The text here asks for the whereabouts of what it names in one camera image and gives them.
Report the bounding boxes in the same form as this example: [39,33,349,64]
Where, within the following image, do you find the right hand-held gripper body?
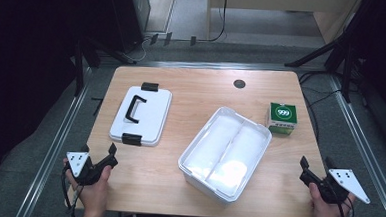
[309,167,373,207]

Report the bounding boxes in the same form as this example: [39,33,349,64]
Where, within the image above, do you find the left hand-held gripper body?
[64,150,113,188]

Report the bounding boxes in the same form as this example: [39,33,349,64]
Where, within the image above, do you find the green and white carton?
[265,101,299,136]

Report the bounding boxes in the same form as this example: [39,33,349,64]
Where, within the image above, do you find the white plastic storage box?
[175,103,274,208]

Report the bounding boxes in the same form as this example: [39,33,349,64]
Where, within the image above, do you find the white divided tray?
[180,111,271,197]

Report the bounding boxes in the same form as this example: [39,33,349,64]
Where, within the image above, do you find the person's left hand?
[59,157,113,217]

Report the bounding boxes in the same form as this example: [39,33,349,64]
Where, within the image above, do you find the person's right hand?
[306,182,357,217]

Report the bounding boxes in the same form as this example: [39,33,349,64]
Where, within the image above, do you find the black metal stand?
[70,35,140,100]

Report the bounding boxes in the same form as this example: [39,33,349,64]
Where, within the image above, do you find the black tripod stand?
[282,0,386,107]

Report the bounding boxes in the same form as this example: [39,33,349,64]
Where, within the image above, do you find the black cabinet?
[102,0,152,55]

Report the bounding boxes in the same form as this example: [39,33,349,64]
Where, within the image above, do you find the light wooden desk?
[205,0,362,46]

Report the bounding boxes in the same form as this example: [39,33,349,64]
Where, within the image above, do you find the metal floor rail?
[96,53,331,79]
[322,75,386,217]
[14,63,95,217]

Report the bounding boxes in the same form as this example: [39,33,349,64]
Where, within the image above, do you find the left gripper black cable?
[59,166,83,217]

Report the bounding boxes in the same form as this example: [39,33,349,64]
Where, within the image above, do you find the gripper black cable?
[335,192,357,217]
[59,166,83,217]

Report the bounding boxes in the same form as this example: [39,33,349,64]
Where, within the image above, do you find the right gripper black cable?
[335,192,357,217]

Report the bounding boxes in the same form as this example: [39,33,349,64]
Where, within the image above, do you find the white lid with black handle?
[108,79,173,149]

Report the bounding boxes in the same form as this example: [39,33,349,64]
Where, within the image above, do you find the black floor cables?
[294,69,345,144]

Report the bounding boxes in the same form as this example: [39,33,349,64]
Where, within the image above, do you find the thin white cable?
[124,34,154,63]

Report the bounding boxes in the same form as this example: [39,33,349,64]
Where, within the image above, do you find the black hanging cable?
[195,0,229,44]

